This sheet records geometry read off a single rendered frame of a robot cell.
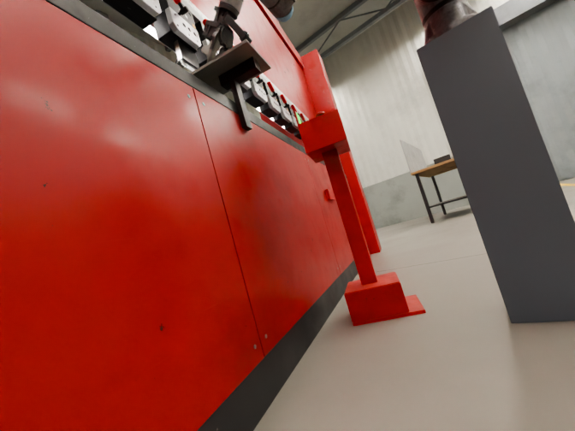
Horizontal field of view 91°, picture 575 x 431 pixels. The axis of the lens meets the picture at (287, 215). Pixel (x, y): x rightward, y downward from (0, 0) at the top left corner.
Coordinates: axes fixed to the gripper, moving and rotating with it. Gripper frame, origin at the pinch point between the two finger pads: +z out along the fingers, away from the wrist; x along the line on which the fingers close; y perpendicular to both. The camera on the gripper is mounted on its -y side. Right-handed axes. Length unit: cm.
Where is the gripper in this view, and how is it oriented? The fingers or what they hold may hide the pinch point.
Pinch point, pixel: (216, 67)
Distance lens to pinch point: 120.3
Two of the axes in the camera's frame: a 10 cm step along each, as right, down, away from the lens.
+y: -8.6, -3.9, 3.3
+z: -3.6, 9.2, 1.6
